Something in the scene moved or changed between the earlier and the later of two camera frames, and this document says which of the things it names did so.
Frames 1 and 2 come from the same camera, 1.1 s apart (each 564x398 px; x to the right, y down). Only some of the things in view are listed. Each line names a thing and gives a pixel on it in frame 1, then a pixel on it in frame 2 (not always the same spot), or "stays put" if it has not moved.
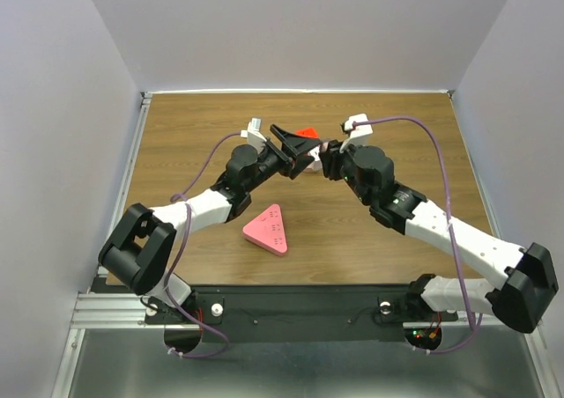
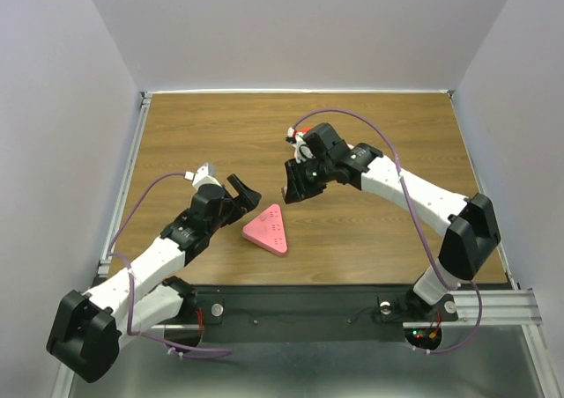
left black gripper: (297, 143) -> (248, 197)
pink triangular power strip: (267, 230) stays put
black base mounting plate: (307, 313) stays put
